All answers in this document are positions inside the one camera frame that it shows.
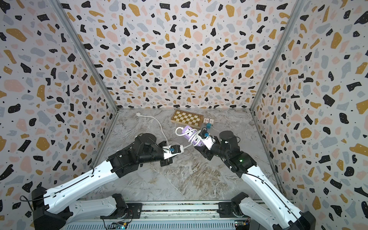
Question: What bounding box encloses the playing card box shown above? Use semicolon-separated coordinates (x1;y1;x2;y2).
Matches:
203;118;214;125

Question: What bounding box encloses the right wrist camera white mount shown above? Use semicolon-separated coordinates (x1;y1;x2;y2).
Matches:
198;127;216;150

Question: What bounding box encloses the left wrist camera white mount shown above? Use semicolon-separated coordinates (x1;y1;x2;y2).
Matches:
163;145;184;160

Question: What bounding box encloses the white power cord with plug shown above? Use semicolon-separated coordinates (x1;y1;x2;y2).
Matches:
136;112;202;150

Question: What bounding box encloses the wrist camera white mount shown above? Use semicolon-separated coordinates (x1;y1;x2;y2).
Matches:
198;127;216;150
163;145;184;160

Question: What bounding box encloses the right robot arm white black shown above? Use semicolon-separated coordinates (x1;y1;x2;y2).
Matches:
188;128;316;230

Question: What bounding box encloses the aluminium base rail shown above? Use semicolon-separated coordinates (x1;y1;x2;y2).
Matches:
64;200;263;230

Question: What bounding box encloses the wooden chess board box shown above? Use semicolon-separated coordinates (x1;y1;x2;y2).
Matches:
170;110;204;129

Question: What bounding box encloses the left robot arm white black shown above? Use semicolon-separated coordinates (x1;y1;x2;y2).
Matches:
31;133;184;230

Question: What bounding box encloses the purple power strip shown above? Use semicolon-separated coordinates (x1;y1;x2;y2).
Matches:
180;126;205;147

